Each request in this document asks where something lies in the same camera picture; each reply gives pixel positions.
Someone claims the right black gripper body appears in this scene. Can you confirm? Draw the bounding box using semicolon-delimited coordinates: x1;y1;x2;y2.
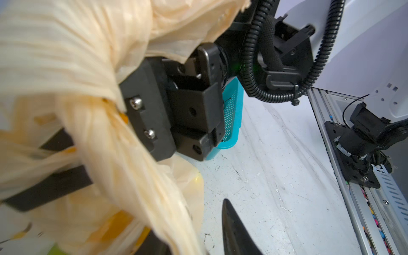
162;43;226;161

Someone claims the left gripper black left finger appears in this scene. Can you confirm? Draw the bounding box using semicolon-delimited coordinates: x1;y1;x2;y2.
134;231;172;255

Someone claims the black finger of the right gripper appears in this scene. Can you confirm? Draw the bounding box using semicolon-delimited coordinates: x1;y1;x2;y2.
1;56;177;213

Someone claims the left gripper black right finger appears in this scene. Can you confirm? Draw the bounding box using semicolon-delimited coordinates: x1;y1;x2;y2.
222;199;262;255

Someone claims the teal plastic fruit basket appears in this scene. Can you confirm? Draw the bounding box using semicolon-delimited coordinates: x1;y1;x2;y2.
206;78;244;160

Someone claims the cream banana print plastic bag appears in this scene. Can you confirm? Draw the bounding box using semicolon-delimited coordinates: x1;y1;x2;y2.
1;1;250;255

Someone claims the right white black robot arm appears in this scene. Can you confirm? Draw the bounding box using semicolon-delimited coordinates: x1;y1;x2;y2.
1;1;408;212

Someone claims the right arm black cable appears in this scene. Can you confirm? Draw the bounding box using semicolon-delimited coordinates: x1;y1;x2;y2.
240;0;346;106

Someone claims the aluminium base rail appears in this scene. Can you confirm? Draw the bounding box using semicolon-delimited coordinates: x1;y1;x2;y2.
308;88;408;255

